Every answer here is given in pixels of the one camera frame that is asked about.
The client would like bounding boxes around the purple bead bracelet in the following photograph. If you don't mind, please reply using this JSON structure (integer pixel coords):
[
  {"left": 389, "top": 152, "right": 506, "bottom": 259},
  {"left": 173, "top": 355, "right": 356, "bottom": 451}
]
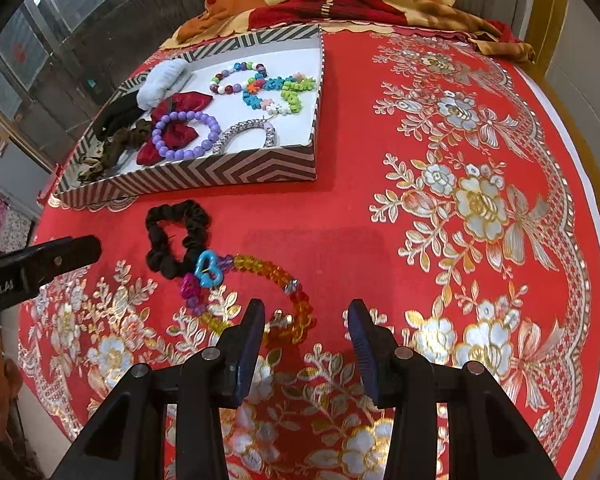
[{"left": 151, "top": 110, "right": 221, "bottom": 162}]

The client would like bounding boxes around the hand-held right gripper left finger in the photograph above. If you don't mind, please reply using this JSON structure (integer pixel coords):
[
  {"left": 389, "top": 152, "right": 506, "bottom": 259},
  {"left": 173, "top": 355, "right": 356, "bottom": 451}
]
[{"left": 52, "top": 300, "right": 266, "bottom": 480}]

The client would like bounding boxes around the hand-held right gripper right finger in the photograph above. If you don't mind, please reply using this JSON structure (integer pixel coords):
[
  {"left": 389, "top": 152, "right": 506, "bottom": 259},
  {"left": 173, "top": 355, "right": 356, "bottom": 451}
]
[{"left": 347, "top": 300, "right": 563, "bottom": 480}]

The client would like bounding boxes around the silver rhinestone bracelet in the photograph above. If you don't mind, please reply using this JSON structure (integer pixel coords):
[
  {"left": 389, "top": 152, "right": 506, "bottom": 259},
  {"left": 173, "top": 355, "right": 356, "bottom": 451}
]
[{"left": 212, "top": 118, "right": 279, "bottom": 156}]

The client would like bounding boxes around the black scrunchie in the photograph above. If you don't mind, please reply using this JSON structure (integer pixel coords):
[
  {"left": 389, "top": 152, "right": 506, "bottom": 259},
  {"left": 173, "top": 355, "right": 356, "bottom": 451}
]
[{"left": 145, "top": 199, "right": 213, "bottom": 281}]

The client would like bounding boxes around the black velvet hair band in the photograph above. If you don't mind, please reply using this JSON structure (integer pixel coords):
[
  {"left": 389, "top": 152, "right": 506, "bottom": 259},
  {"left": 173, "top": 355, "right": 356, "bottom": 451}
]
[{"left": 91, "top": 92, "right": 153, "bottom": 141}]

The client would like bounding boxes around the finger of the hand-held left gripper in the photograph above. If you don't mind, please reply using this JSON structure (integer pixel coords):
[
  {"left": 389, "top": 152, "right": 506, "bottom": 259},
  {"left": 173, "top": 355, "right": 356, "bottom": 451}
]
[{"left": 22, "top": 235, "right": 102, "bottom": 286}]

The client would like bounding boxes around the white fluffy scrunchie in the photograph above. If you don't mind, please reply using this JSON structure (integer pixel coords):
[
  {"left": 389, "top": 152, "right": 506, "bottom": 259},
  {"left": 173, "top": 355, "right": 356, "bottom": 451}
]
[{"left": 136, "top": 58, "right": 193, "bottom": 109}]

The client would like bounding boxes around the red floral tablecloth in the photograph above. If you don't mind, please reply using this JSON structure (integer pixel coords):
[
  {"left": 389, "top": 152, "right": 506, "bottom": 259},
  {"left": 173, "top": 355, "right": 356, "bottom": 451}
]
[{"left": 17, "top": 22, "right": 600, "bottom": 480}]

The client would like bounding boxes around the red bow hair clip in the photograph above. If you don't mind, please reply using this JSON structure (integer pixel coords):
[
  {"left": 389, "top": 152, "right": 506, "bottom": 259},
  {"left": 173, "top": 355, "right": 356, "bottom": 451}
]
[{"left": 136, "top": 91, "right": 216, "bottom": 166}]

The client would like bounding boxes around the beige dotted bow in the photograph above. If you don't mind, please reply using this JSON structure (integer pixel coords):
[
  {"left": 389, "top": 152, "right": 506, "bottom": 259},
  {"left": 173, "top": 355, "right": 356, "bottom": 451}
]
[{"left": 75, "top": 147, "right": 126, "bottom": 186}]

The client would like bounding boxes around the multicolour round bead bracelet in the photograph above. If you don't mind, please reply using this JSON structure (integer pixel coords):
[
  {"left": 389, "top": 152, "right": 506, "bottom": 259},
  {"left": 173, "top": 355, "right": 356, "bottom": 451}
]
[{"left": 210, "top": 60, "right": 271, "bottom": 96}]

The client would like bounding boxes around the colourful flower bead bracelet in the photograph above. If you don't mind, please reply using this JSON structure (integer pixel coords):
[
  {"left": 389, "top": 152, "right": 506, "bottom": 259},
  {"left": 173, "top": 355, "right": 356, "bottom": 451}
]
[{"left": 245, "top": 74, "right": 317, "bottom": 117}]

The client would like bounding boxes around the striped cardboard box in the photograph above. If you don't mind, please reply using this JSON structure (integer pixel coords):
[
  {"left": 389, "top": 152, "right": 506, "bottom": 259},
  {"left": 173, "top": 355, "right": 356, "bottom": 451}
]
[{"left": 52, "top": 24, "right": 329, "bottom": 209}]

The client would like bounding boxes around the dark brown scrunchie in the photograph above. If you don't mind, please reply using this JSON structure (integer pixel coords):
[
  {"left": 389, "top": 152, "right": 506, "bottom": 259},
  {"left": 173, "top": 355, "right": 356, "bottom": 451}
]
[{"left": 100, "top": 120, "right": 153, "bottom": 171}]

